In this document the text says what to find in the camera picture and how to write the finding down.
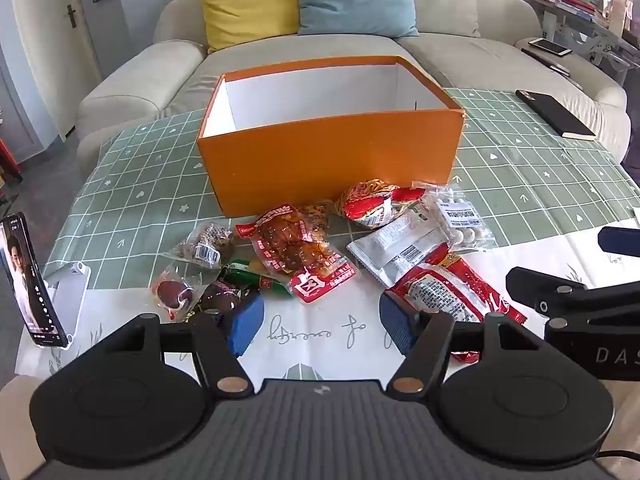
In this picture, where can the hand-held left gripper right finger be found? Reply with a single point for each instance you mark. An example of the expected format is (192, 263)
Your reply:
(397, 325)

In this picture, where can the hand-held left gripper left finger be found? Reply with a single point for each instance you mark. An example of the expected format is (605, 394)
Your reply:
(247, 325)

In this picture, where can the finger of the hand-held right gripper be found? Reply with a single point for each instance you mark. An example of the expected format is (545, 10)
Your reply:
(622, 242)
(560, 295)

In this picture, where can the clear packet of dark plum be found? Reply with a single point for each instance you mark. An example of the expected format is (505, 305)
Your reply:
(172, 294)
(220, 296)

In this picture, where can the green sausage stick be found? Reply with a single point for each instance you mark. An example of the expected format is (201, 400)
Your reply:
(240, 272)

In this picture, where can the red sausage packet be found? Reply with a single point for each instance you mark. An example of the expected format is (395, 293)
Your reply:
(440, 292)

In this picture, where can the white and grey snack packet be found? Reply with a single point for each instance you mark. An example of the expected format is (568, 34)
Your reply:
(395, 245)

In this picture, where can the red packet of braised meat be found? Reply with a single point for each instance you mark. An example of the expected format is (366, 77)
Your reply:
(285, 245)

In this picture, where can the clear packet of brown snacks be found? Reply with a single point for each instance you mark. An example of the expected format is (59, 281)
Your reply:
(210, 240)

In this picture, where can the clear packet of white balls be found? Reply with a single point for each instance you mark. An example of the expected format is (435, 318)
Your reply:
(462, 217)

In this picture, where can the red and white snack packet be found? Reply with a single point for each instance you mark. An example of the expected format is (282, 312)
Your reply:
(365, 202)

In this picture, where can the small red snack packet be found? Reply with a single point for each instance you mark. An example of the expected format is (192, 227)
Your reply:
(407, 195)

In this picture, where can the orange cardboard box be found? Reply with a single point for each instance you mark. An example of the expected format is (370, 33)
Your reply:
(325, 160)

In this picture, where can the black notebook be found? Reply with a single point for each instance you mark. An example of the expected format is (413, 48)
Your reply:
(557, 115)

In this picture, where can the white phone stand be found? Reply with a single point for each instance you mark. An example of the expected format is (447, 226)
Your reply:
(72, 295)

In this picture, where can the white smartphone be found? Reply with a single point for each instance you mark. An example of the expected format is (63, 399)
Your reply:
(550, 46)

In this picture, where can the black smartphone playing video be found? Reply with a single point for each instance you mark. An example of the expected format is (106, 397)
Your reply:
(27, 280)

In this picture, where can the cluttered white rack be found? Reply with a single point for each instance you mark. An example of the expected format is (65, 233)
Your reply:
(595, 5)

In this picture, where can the beige sofa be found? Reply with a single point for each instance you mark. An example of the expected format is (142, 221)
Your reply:
(150, 75)

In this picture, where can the yellow pillow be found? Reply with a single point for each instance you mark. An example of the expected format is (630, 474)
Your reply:
(245, 5)

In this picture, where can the white door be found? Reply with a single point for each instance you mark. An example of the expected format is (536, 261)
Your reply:
(55, 50)

